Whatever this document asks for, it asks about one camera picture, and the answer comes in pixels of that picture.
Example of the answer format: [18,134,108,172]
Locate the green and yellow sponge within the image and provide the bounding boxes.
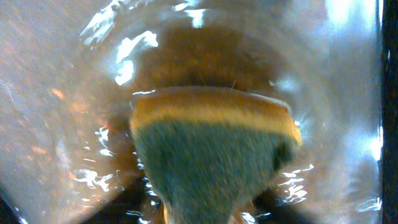
[129,86,302,223]

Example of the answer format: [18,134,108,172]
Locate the black water tray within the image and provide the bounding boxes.
[1,1,397,223]

